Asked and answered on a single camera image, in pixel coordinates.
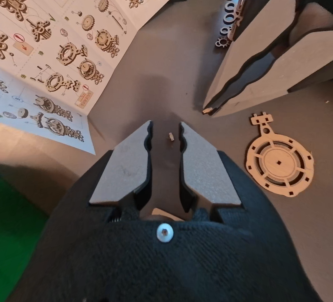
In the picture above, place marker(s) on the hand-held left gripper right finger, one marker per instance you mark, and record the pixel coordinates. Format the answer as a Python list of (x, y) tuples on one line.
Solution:
[(208, 174)]

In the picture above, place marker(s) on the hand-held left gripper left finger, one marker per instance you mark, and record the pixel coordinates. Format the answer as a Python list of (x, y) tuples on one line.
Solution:
[(119, 174)]

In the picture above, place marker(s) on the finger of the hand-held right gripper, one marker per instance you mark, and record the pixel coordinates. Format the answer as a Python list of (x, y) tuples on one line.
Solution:
[(255, 34), (286, 73)]

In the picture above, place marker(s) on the round slotted wooden disc part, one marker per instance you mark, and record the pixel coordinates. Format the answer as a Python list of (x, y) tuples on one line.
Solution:
[(279, 161)]

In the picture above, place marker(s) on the large green plastic bin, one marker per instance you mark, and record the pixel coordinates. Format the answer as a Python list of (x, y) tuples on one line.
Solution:
[(18, 216)]

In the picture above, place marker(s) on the folded assembly instruction sheet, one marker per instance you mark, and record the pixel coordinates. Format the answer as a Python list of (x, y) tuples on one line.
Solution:
[(65, 34)]

